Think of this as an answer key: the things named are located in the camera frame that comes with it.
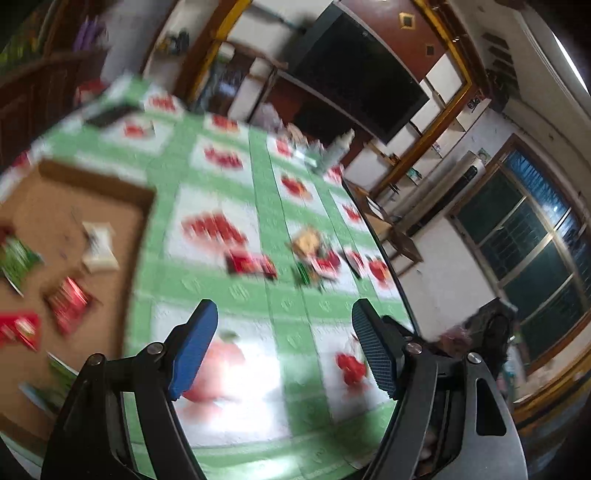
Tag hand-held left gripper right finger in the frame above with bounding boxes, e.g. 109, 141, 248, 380
351, 298, 528, 480

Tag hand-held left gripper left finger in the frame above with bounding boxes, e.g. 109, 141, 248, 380
41, 298, 219, 480

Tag brown cardboard box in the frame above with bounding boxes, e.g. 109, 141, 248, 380
0, 158, 157, 446

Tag dark red shiny snack packet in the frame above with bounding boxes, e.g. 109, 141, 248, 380
43, 276, 95, 337

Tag small white snack packet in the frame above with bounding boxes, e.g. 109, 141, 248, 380
81, 220, 120, 274

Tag green pea snack packet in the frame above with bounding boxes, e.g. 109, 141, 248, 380
0, 233, 46, 297

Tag small red-white snack packet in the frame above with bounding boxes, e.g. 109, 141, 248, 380
345, 249, 369, 280

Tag large red-white snack packet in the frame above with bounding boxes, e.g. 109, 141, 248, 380
313, 250, 343, 281

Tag clear green-edged pastry packet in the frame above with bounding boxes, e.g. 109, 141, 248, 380
294, 261, 326, 291

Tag dark bag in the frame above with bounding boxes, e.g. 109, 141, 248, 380
438, 296, 515, 372

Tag wooden side table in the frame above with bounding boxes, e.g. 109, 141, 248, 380
345, 179, 423, 266

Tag yellow biscuit packet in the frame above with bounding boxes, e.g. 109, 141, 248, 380
290, 227, 325, 258

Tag white standing air conditioner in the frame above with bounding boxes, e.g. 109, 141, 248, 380
405, 150, 489, 234

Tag green-glass window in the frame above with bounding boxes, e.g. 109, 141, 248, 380
448, 135, 591, 376

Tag white spray bottle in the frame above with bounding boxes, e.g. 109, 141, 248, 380
317, 128, 357, 175

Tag white plastic bag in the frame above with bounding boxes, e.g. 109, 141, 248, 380
250, 102, 284, 136

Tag black flat object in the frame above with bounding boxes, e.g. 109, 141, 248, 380
84, 102, 137, 129

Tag black flat television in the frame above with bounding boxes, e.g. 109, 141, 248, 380
287, 4, 431, 145

